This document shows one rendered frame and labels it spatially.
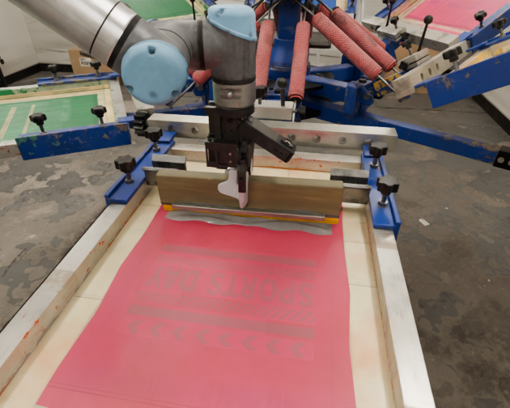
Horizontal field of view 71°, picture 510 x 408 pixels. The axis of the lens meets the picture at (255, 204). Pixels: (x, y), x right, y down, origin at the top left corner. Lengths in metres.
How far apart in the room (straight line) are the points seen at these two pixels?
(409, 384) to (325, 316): 0.16
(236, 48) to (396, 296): 0.46
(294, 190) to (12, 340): 0.51
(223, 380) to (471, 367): 1.46
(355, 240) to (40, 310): 0.56
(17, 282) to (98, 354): 1.73
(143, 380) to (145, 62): 0.41
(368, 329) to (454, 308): 1.48
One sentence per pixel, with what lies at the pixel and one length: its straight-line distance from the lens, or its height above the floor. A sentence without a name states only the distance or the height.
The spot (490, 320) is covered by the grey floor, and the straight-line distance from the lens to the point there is 2.10.
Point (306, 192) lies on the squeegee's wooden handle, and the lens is 0.71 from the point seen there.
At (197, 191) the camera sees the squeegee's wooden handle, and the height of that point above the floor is 1.02.
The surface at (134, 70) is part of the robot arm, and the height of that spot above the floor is 1.32.
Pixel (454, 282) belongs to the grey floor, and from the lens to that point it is 2.20.
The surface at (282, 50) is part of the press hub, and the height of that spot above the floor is 1.11.
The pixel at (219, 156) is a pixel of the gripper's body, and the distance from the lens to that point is 0.68.
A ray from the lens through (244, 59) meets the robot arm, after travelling 0.61.
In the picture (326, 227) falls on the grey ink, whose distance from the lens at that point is 0.77.
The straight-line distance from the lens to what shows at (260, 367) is 0.55.
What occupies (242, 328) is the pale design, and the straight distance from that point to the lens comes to 0.59.
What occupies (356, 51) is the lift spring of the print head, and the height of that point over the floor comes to 1.16.
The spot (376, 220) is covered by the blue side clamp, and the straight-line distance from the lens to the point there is 0.74.
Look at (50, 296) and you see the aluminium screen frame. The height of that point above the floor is 0.99.
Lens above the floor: 1.43
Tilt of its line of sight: 35 degrees down
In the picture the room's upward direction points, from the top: straight up
